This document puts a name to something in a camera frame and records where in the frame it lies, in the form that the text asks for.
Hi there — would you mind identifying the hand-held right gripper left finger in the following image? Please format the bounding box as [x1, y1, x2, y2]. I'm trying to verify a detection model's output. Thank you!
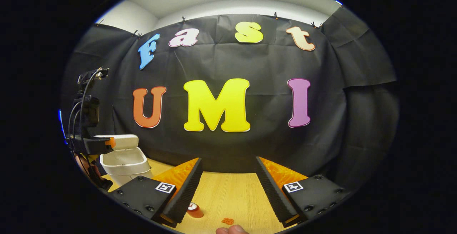
[107, 157, 203, 228]

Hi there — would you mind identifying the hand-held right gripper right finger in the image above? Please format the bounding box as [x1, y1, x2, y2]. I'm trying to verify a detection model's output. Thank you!
[255, 156, 352, 228]

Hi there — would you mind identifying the orange pop can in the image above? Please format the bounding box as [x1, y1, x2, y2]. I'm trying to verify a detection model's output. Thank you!
[186, 202, 205, 219]

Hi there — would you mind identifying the white desktop garbage bin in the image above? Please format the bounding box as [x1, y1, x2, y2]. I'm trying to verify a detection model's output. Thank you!
[94, 134, 153, 187]

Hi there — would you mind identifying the wooden desktop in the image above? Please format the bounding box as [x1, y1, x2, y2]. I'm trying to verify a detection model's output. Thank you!
[105, 157, 286, 234]

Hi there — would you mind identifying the black backdrop cloth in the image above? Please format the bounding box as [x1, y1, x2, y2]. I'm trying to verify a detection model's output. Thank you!
[61, 7, 400, 191]

